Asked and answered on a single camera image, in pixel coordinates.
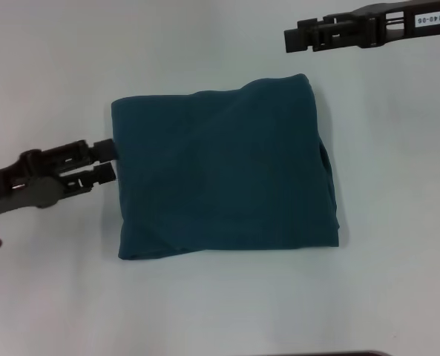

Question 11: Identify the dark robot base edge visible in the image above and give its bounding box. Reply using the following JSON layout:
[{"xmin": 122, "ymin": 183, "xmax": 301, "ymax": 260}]
[{"xmin": 318, "ymin": 349, "xmax": 387, "ymax": 356}]

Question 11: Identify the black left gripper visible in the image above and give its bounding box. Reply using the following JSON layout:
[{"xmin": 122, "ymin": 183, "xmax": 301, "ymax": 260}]
[{"xmin": 0, "ymin": 138, "xmax": 117, "ymax": 220}]

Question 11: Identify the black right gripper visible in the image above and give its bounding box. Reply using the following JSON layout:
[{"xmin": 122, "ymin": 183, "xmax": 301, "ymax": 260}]
[{"xmin": 284, "ymin": 0, "xmax": 440, "ymax": 53}]

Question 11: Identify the teal t-shirt with FREE print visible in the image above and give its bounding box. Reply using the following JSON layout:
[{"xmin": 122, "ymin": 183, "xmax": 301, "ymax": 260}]
[{"xmin": 111, "ymin": 73, "xmax": 341, "ymax": 261}]

